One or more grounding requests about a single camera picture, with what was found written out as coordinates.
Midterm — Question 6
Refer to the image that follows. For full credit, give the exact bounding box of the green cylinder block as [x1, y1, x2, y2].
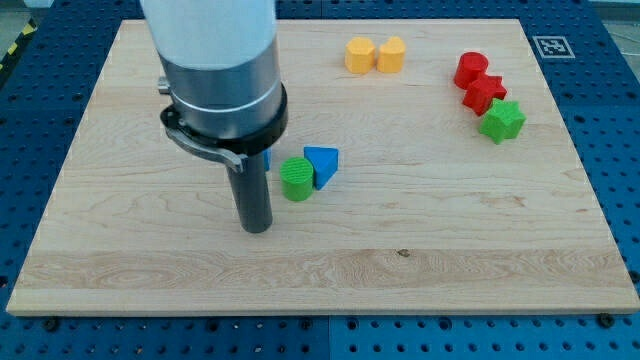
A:
[280, 157, 314, 202]

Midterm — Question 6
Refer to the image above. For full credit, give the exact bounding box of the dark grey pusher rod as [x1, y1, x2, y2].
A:
[227, 153, 273, 233]

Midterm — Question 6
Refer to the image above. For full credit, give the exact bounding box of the yellow hexagon block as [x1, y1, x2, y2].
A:
[344, 37, 376, 74]

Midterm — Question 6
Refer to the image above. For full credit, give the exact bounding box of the red star block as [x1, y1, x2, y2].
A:
[462, 74, 507, 116]

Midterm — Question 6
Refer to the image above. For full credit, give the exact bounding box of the yellow heart block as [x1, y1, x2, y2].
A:
[376, 36, 406, 73]

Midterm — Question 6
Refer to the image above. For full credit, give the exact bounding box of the blue block behind rod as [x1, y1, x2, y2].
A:
[263, 148, 272, 171]

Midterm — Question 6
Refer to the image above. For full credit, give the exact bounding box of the blue triangle block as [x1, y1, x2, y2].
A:
[303, 146, 339, 190]

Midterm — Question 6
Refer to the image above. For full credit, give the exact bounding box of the black screw bottom right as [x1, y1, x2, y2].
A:
[597, 313, 615, 329]

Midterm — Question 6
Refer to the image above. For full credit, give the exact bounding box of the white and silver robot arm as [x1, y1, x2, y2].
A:
[140, 0, 287, 174]

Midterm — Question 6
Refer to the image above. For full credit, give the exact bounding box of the green star block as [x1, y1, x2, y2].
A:
[479, 98, 526, 144]

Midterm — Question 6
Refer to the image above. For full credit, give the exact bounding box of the red cylinder block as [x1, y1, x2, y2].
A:
[454, 52, 489, 90]

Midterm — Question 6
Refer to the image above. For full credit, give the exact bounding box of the black screw bottom left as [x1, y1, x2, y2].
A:
[42, 317, 60, 333]

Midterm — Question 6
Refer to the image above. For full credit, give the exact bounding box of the light wooden board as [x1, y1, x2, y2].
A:
[7, 19, 639, 317]

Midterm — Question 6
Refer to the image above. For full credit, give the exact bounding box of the black screw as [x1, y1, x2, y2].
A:
[597, 313, 615, 329]
[42, 317, 60, 333]

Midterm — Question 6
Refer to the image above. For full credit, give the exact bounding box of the black and white fiducial marker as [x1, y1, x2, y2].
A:
[533, 35, 575, 59]

